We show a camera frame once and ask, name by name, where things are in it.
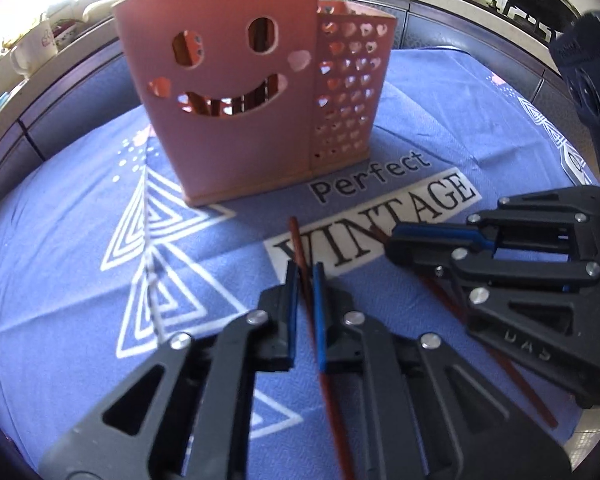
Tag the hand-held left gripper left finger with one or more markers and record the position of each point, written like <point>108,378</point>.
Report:
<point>291,310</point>

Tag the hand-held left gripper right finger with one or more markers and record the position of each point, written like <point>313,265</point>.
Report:
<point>319,320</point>

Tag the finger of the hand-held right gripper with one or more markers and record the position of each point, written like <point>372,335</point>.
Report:
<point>430,232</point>
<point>420,255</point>

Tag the reddish brown chopstick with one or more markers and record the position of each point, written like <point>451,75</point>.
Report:
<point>300,255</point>
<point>510,360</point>

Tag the pink plastic utensil holder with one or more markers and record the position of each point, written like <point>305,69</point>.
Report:
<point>230,160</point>

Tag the blue printed tablecloth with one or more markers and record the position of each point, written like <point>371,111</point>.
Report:
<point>80,270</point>

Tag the pale round dough lump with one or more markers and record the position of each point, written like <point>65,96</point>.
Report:
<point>102,7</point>

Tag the white mug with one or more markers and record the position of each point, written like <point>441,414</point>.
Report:
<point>35,45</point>

